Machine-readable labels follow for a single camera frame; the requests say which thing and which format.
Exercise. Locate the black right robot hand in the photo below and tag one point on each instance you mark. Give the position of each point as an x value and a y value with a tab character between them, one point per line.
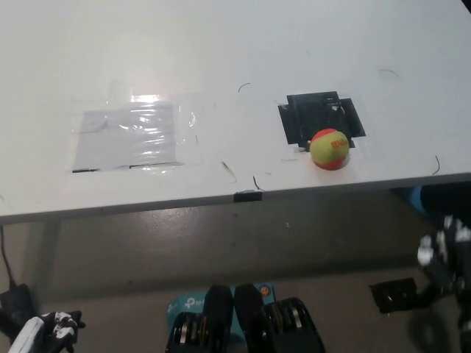
445	257

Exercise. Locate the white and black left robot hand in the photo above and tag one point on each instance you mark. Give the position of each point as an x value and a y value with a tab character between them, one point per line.
55	327

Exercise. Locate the yellow and orange tennis ball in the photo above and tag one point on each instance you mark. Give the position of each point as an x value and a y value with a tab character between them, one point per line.
328	150

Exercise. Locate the black power adapter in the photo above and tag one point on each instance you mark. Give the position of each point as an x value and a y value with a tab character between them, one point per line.
16	303

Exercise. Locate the black floor plate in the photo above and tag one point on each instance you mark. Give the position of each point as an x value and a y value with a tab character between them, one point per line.
395	294

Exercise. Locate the blue object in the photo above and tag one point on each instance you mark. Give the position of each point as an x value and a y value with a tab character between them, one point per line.
417	200

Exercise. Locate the white table leg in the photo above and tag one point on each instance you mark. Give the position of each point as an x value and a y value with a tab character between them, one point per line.
48	257

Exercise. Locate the teal router box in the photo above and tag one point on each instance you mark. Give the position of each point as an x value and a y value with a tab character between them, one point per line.
184	303

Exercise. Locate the black tape patch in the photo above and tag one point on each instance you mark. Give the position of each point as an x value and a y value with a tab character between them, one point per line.
312	114

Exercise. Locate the clear plastic taped sheet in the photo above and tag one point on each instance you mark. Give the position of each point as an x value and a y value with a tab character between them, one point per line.
125	139

